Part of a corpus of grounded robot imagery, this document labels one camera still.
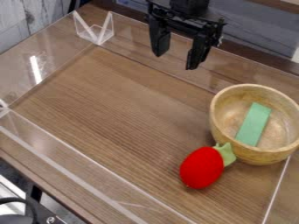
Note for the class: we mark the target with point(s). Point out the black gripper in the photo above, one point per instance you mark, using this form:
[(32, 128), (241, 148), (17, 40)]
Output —
[(188, 17)]

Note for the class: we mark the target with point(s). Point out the green rectangular block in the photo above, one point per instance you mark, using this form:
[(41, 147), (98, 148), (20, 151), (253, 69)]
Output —
[(253, 124)]

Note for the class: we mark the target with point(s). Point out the brown wooden bowl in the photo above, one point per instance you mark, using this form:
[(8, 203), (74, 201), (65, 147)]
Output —
[(279, 139)]

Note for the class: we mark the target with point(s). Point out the red plush strawberry toy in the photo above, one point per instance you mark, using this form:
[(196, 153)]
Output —
[(204, 164)]

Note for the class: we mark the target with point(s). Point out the clear acrylic corner bracket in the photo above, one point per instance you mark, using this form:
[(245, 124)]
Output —
[(97, 34)]

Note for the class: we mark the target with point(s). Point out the clear acrylic tray wall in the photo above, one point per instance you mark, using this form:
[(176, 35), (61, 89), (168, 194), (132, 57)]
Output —
[(92, 190)]

